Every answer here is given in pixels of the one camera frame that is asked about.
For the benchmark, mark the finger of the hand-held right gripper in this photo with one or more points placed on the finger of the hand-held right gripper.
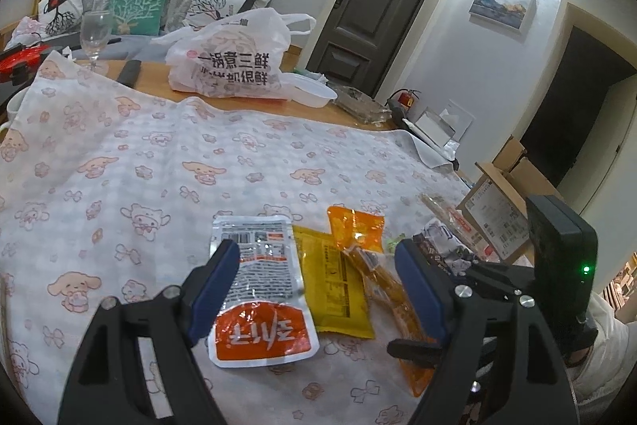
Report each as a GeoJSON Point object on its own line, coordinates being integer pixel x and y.
{"type": "Point", "coordinates": [413, 350]}

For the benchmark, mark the white and orange snack packet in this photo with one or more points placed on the white and orange snack packet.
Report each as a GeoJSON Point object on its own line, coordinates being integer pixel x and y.
{"type": "Point", "coordinates": [268, 265]}

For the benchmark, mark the teal branch print cushion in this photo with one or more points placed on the teal branch print cushion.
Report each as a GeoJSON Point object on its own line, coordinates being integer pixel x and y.
{"type": "Point", "coordinates": [139, 4]}

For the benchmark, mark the white printed plastic bag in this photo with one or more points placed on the white printed plastic bag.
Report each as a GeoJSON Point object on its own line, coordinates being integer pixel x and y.
{"type": "Point", "coordinates": [229, 56]}

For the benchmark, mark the pink plastic bag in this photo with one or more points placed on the pink plastic bag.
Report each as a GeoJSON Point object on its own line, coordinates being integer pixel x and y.
{"type": "Point", "coordinates": [27, 26]}

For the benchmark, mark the black remote control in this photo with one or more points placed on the black remote control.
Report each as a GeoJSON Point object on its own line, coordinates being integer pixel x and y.
{"type": "Point", "coordinates": [128, 74]}

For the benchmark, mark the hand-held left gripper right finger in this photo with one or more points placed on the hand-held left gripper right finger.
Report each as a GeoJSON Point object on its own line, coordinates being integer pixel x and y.
{"type": "Point", "coordinates": [420, 300]}

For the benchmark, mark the white plastic bowl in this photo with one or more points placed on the white plastic bowl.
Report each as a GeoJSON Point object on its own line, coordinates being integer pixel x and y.
{"type": "Point", "coordinates": [308, 94]}

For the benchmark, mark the orange clear snack packet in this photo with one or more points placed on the orange clear snack packet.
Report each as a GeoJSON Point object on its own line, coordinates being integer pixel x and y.
{"type": "Point", "coordinates": [356, 226]}

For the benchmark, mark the red fire extinguisher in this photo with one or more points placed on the red fire extinguisher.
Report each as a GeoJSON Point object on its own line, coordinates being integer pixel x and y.
{"type": "Point", "coordinates": [405, 99]}

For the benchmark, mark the cartoon printed tablecloth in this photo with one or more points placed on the cartoon printed tablecloth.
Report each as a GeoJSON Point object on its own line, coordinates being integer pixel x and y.
{"type": "Point", "coordinates": [149, 156]}

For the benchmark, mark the clear plastic packs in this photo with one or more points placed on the clear plastic packs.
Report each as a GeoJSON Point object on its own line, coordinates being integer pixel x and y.
{"type": "Point", "coordinates": [363, 106]}

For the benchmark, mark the yellow snack packet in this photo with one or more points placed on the yellow snack packet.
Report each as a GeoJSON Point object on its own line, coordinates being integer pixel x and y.
{"type": "Point", "coordinates": [328, 285]}

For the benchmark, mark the landscape canvas painting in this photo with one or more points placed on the landscape canvas painting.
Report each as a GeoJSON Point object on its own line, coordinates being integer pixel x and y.
{"type": "Point", "coordinates": [502, 4]}

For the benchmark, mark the wine glass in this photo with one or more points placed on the wine glass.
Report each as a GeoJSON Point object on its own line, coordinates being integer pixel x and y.
{"type": "Point", "coordinates": [94, 31]}

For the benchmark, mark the silver dark snack packet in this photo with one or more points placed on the silver dark snack packet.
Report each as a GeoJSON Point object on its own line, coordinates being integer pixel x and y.
{"type": "Point", "coordinates": [448, 250]}

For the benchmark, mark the white tree print cushion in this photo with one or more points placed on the white tree print cushion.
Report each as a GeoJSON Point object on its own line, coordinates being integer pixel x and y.
{"type": "Point", "coordinates": [59, 4]}

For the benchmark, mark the clear red-striped packet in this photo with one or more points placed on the clear red-striped packet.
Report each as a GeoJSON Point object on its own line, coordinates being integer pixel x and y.
{"type": "Point", "coordinates": [448, 211]}

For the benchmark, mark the dark panelled door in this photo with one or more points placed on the dark panelled door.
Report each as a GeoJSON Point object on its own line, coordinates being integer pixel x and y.
{"type": "Point", "coordinates": [378, 7]}

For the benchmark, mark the red and black gadget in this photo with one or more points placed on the red and black gadget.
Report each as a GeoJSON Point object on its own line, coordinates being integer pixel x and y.
{"type": "Point", "coordinates": [22, 59]}

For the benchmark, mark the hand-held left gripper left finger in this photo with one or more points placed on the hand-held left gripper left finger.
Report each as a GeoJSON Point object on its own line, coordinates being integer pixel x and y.
{"type": "Point", "coordinates": [214, 285]}

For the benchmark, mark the cardboard box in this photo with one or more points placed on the cardboard box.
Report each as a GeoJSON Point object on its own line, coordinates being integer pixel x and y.
{"type": "Point", "coordinates": [492, 211]}

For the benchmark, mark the person's right forearm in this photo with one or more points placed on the person's right forearm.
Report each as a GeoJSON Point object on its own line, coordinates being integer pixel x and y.
{"type": "Point", "coordinates": [607, 355]}

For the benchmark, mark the white open box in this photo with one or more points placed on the white open box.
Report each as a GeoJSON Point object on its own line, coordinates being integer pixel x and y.
{"type": "Point", "coordinates": [438, 126]}

